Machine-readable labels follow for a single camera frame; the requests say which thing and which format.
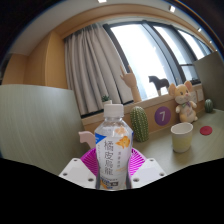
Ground ceiling lights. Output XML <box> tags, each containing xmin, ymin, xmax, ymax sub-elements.
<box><xmin>97</xmin><ymin>0</ymin><xmax>214</xmax><ymax>44</ymax></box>

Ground pale yellow paper cup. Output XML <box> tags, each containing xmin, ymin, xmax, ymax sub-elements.
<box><xmin>170</xmin><ymin>122</ymin><xmax>194</xmax><ymax>154</ymax></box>

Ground beige plush mouse toy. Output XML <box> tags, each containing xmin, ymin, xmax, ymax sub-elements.
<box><xmin>167</xmin><ymin>80</ymin><xmax>199</xmax><ymax>124</ymax></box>

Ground grey-green desk partition panel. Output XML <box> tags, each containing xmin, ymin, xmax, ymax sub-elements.
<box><xmin>0</xmin><ymin>83</ymin><xmax>84</xmax><ymax>176</ymax></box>
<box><xmin>193</xmin><ymin>51</ymin><xmax>224</xmax><ymax>111</ymax></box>

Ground small plant in white pot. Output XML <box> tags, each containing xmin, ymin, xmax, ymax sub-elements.
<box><xmin>101</xmin><ymin>94</ymin><xmax>113</xmax><ymax>108</ymax></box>

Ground dark-framed window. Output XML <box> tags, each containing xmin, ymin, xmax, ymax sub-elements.
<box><xmin>102</xmin><ymin>20</ymin><xmax>213</xmax><ymax>101</ymax></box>

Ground white wall socket plate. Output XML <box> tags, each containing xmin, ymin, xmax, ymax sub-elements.
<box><xmin>196</xmin><ymin>89</ymin><xmax>205</xmax><ymax>103</ymax></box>

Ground small round green cactus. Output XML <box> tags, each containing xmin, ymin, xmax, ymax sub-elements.
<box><xmin>204</xmin><ymin>98</ymin><xmax>214</xmax><ymax>114</ymax></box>

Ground tall green cactus decoration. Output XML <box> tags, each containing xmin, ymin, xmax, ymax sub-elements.
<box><xmin>129</xmin><ymin>105</ymin><xmax>150</xmax><ymax>143</ymax></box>

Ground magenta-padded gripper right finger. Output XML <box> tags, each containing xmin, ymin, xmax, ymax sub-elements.
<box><xmin>128</xmin><ymin>148</ymin><xmax>167</xmax><ymax>190</ymax></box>

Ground black horse figure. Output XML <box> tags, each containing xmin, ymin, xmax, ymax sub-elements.
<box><xmin>148</xmin><ymin>75</ymin><xmax>170</xmax><ymax>97</ymax></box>

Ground clear plastic drink bottle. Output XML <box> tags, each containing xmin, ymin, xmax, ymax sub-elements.
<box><xmin>94</xmin><ymin>103</ymin><xmax>134</xmax><ymax>192</ymax></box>

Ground flat round red coaster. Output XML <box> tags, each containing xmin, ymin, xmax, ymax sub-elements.
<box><xmin>199</xmin><ymin>125</ymin><xmax>213</xmax><ymax>136</ymax></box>

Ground round purple number sign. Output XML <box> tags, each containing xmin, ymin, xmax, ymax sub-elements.
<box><xmin>154</xmin><ymin>106</ymin><xmax>172</xmax><ymax>126</ymax></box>

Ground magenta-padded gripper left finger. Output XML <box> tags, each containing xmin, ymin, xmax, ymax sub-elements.
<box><xmin>59</xmin><ymin>147</ymin><xmax>100</xmax><ymax>190</ymax></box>

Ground wooden hand model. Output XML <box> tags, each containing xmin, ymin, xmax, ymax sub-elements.
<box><xmin>119</xmin><ymin>64</ymin><xmax>143</xmax><ymax>103</ymax></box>

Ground pink horse figure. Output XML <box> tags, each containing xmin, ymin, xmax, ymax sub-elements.
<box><xmin>78</xmin><ymin>130</ymin><xmax>97</xmax><ymax>150</ymax></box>

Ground grey window curtain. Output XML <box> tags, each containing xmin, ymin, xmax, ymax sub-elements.
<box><xmin>63</xmin><ymin>23</ymin><xmax>134</xmax><ymax>116</ymax></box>

